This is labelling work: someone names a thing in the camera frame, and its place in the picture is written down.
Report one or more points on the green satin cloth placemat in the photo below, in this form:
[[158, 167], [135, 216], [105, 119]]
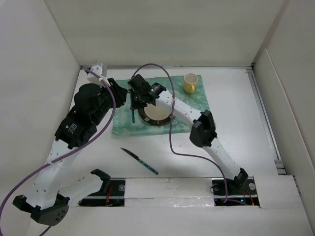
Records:
[[188, 106]]

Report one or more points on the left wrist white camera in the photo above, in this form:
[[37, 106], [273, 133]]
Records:
[[98, 68]]

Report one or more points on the knife with green handle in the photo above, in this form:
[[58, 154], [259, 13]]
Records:
[[140, 161]]

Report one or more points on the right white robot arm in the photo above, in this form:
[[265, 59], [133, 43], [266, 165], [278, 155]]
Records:
[[201, 124]]

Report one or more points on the yellow ceramic mug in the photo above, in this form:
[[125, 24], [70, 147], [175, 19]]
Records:
[[190, 82]]

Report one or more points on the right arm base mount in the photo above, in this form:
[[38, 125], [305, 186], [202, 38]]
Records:
[[244, 196]]

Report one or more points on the fork with green handle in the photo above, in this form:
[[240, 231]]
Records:
[[133, 115]]

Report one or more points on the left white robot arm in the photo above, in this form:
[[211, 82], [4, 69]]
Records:
[[46, 201]]

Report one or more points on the dark rimmed dinner plate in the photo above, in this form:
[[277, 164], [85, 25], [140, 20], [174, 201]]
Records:
[[155, 115]]

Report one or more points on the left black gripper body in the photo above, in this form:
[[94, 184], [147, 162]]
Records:
[[118, 101]]

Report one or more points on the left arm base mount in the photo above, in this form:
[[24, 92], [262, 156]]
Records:
[[110, 194]]

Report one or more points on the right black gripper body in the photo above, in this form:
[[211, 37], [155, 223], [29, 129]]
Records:
[[137, 102]]

